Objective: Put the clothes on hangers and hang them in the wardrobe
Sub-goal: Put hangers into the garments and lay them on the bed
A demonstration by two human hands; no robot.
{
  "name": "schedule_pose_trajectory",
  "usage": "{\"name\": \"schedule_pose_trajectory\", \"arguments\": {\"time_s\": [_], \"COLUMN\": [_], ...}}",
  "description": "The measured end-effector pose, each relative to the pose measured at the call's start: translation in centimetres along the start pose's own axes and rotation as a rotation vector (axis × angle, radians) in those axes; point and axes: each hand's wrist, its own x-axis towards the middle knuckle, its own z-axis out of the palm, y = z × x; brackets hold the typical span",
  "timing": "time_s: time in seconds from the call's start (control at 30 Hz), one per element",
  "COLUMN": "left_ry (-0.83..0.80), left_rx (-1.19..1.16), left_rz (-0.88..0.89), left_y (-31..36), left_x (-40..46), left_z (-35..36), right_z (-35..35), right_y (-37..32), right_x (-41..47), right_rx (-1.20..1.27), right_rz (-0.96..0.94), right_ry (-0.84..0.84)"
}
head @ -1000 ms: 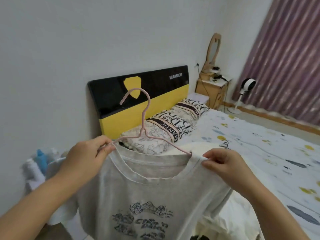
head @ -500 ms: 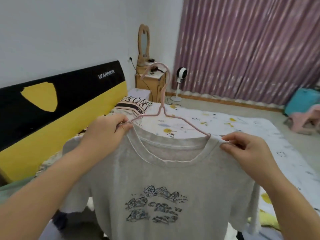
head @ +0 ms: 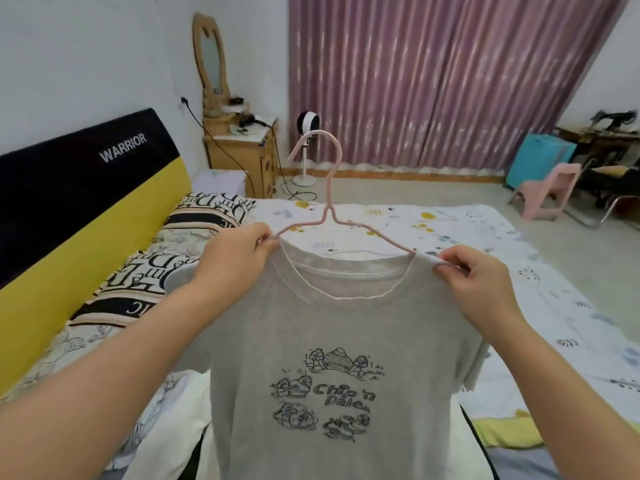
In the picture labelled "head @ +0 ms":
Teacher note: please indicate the pink plastic chair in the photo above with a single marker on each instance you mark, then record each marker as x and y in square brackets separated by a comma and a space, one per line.
[555, 187]

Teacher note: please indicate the white standing fan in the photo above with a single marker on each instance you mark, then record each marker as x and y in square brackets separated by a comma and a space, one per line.
[307, 125]

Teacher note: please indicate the person's left forearm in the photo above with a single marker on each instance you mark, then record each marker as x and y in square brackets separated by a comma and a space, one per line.
[100, 394]

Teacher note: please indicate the black office chair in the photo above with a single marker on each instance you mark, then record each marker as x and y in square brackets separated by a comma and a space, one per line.
[615, 187]

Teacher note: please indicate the white nightstand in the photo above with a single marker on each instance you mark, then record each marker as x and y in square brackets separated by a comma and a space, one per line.
[220, 182]

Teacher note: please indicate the purple curtain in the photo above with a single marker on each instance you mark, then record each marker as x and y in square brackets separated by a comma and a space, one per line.
[425, 79]

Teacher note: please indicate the wooden cabinet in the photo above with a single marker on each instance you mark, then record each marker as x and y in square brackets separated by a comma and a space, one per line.
[240, 154]

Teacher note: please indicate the wooden framed mirror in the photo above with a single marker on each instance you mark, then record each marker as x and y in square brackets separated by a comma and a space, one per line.
[210, 59]

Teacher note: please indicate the black hair dryer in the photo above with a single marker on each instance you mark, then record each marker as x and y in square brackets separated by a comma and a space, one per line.
[252, 120]

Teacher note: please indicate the white leaf print quilt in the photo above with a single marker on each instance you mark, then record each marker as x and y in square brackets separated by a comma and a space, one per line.
[550, 294]

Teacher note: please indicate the pink hanger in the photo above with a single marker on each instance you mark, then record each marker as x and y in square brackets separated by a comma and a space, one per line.
[334, 194]

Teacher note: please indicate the person's left hand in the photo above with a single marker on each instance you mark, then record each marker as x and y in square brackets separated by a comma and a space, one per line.
[235, 264]

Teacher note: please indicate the grey cartoon print t-shirt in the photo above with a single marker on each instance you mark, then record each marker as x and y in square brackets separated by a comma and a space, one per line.
[325, 319]

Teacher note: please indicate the person's right forearm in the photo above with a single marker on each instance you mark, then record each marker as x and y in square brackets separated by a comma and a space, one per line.
[565, 409]

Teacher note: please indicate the yellow black bed headboard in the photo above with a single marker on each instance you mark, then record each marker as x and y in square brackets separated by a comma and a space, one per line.
[75, 219]

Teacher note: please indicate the black sewing machine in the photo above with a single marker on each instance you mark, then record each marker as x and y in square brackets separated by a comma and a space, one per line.
[612, 117]

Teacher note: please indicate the black white printed pillow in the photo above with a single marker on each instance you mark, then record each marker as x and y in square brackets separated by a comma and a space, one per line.
[210, 214]
[130, 279]

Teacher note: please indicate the grey bed sheet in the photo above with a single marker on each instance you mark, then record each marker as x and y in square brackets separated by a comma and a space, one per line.
[520, 464]

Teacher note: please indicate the person's right hand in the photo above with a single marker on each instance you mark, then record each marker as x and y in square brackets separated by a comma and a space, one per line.
[480, 289]

